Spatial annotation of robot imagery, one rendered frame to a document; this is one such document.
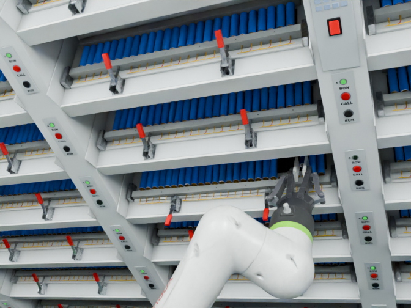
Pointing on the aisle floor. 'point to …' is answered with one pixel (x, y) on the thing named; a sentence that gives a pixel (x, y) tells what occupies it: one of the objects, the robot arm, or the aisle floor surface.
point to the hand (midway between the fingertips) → (301, 168)
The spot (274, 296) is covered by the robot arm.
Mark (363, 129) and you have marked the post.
